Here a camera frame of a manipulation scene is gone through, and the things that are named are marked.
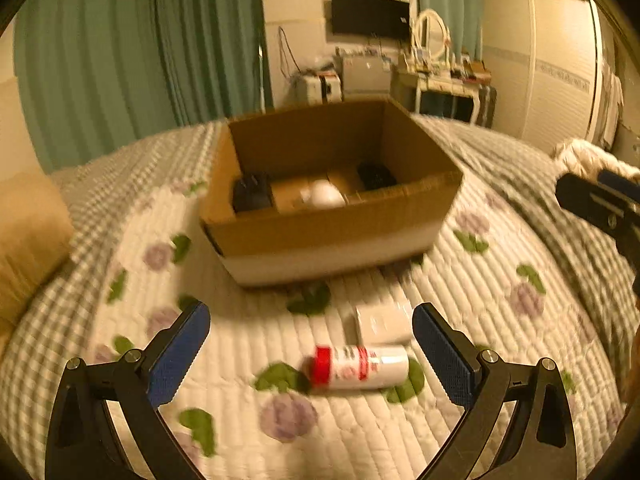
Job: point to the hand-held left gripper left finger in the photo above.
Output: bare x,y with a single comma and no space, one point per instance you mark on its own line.
177,355

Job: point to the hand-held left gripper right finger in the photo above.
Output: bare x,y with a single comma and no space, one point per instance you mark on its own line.
442,355

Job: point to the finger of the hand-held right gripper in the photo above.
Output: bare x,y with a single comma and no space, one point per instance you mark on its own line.
590,200
620,179

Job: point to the white box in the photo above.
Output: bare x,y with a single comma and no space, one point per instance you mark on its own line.
382,322

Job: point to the white bottle with red cap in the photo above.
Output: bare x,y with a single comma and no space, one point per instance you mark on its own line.
370,367

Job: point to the cardboard box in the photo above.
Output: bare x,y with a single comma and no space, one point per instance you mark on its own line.
325,240

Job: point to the black plug adapter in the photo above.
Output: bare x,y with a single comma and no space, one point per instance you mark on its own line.
251,195

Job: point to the dark grey charger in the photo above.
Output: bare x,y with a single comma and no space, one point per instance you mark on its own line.
376,176

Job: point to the white earbud case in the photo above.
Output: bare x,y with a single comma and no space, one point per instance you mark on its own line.
325,194

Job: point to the white puffer jacket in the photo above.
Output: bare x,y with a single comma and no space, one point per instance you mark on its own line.
580,155

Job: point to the floral quilted mat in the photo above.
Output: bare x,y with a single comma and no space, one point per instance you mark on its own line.
500,320

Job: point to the hanging white clothes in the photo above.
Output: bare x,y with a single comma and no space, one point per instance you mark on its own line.
610,105

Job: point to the dark suitcase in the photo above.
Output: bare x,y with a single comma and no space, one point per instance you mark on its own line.
486,107

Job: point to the white louvred wardrobe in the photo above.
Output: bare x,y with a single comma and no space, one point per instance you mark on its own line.
545,60

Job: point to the white dressing table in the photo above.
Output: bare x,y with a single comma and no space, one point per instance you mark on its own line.
440,87

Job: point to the tan pillow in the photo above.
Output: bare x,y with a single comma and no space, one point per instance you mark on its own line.
27,240

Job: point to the white oval vanity mirror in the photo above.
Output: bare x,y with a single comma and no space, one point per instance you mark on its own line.
432,30

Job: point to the small grey fridge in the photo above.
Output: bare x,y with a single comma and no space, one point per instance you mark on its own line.
365,77

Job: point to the white mop pole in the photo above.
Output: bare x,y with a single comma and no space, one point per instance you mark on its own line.
262,80

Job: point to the white ribbed suitcase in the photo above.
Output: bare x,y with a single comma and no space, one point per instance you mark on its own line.
320,89

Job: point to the wide green curtain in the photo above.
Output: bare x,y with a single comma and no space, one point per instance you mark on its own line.
90,60

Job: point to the green corner curtain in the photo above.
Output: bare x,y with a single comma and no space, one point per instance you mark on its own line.
215,40

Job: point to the black wall television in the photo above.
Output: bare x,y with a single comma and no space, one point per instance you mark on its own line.
370,15

